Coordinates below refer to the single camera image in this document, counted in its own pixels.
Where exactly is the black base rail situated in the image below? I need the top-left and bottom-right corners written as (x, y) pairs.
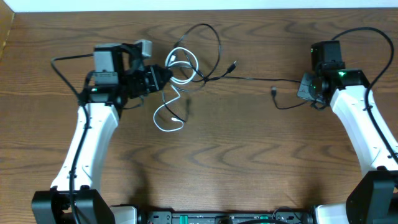
top-left (108, 205), bottom-right (315, 224)

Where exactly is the left camera cable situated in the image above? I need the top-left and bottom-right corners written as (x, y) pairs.
top-left (50, 53), bottom-right (96, 224)

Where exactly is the black USB cable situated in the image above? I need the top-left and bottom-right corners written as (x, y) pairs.
top-left (160, 23), bottom-right (309, 123)

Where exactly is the white USB cable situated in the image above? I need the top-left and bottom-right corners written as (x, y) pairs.
top-left (152, 47), bottom-right (200, 133)

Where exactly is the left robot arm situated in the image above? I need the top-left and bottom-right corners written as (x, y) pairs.
top-left (32, 40), bottom-right (172, 223)

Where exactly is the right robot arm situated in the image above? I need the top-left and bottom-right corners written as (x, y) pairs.
top-left (297, 40), bottom-right (397, 223)

